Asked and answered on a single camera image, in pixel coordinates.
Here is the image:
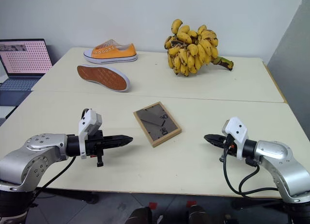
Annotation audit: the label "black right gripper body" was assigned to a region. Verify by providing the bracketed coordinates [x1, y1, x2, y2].
[219, 134, 239, 162]

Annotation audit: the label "wooden framed square clock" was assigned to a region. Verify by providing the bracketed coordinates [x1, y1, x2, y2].
[133, 101, 182, 148]

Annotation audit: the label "dark rounded shape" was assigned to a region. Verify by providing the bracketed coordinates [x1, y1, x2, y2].
[130, 206, 153, 224]
[188, 205, 212, 224]

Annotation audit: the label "orange canvas sneaker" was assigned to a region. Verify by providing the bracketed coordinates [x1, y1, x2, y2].
[77, 64, 132, 93]
[83, 39, 139, 64]

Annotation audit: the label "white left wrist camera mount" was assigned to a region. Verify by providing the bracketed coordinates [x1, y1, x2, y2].
[77, 108, 103, 160]

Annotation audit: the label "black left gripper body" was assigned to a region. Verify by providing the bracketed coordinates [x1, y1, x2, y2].
[84, 130, 105, 168]

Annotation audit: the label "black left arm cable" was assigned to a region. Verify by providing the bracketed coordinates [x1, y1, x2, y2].
[31, 155, 77, 203]

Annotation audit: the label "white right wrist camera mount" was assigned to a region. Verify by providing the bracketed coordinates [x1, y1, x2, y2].
[221, 116, 249, 160]

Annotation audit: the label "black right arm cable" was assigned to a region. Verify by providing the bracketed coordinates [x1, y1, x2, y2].
[222, 134, 279, 198]

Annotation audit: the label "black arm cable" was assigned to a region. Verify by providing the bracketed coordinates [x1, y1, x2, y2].
[222, 134, 279, 198]
[31, 155, 77, 203]

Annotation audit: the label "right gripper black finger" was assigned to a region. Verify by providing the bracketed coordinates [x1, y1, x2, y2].
[204, 137, 226, 151]
[203, 134, 227, 143]

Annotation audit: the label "open grey laptop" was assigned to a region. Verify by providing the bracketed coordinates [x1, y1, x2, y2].
[0, 38, 54, 92]

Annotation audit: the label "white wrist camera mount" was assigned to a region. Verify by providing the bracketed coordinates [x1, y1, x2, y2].
[221, 116, 249, 160]
[77, 108, 103, 160]

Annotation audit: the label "yellow banana bunch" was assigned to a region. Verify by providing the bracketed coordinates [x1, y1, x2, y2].
[164, 19, 234, 77]

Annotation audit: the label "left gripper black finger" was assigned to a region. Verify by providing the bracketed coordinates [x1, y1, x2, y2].
[103, 139, 133, 147]
[103, 134, 134, 142]

